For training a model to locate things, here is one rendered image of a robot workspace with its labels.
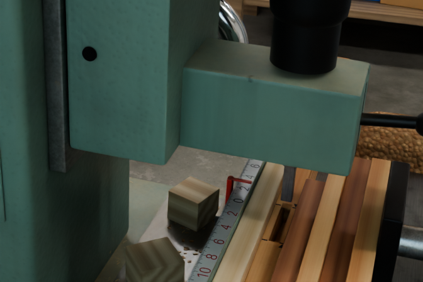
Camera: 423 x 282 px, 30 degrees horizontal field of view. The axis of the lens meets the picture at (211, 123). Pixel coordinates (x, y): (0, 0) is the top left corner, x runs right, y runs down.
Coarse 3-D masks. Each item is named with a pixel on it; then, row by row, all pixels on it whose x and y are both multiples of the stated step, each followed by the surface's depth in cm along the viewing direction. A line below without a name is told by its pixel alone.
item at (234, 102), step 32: (192, 64) 60; (224, 64) 60; (256, 64) 61; (352, 64) 62; (192, 96) 60; (224, 96) 60; (256, 96) 59; (288, 96) 58; (320, 96) 58; (352, 96) 57; (192, 128) 62; (224, 128) 61; (256, 128) 60; (288, 128) 59; (320, 128) 59; (352, 128) 58; (288, 160) 61; (320, 160) 60; (352, 160) 60
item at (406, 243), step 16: (400, 176) 62; (400, 192) 59; (384, 208) 58; (400, 208) 57; (384, 224) 56; (400, 224) 56; (384, 240) 57; (400, 240) 61; (416, 240) 60; (384, 256) 58; (416, 256) 61; (384, 272) 58
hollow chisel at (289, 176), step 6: (288, 168) 64; (294, 168) 64; (288, 174) 65; (294, 174) 64; (288, 180) 65; (294, 180) 65; (282, 186) 65; (288, 186) 65; (282, 192) 66; (288, 192) 65; (282, 198) 66; (288, 198) 66
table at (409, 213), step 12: (324, 180) 79; (420, 180) 80; (408, 192) 78; (420, 192) 78; (408, 204) 76; (420, 204) 76; (408, 216) 74; (420, 216) 74; (396, 264) 67; (408, 264) 67; (420, 264) 67; (396, 276) 66; (408, 276) 66; (420, 276) 66
